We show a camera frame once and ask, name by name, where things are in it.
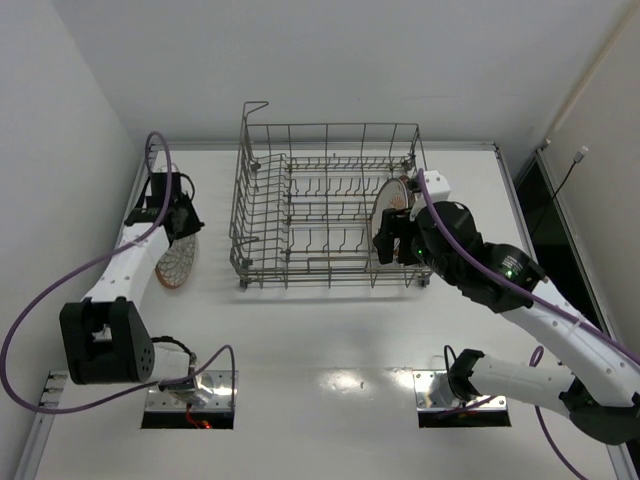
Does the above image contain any grey wire dish rack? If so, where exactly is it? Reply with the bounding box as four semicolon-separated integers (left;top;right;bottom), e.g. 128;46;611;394
229;101;431;289

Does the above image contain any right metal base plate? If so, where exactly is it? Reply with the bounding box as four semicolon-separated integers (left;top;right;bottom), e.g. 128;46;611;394
413;370;508;413

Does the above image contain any white plate with orange sunburst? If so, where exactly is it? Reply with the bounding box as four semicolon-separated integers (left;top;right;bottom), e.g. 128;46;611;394
370;175;415;264

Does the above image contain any black hanging wall cable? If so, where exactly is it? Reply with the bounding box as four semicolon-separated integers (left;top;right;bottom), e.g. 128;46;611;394
529;145;590;241

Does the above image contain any floral plate with orange rim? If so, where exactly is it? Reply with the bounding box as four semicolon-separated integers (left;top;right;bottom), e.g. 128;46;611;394
155;235;198;290

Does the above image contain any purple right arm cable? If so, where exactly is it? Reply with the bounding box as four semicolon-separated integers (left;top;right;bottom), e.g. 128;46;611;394
415;168;640;480

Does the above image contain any metal base plate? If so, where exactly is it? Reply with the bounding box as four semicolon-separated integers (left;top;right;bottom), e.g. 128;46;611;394
145;370;238;414
413;370;508;413

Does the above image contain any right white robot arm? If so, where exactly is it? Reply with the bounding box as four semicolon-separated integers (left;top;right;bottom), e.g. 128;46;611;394
373;201;639;445

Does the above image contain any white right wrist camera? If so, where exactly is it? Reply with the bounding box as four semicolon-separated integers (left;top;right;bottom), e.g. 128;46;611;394
406;169;451;221

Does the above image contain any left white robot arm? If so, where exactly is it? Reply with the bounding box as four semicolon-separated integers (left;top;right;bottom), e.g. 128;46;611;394
59;172;205;404

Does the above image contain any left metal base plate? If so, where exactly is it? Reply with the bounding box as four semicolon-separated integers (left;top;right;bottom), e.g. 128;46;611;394
145;370;238;414

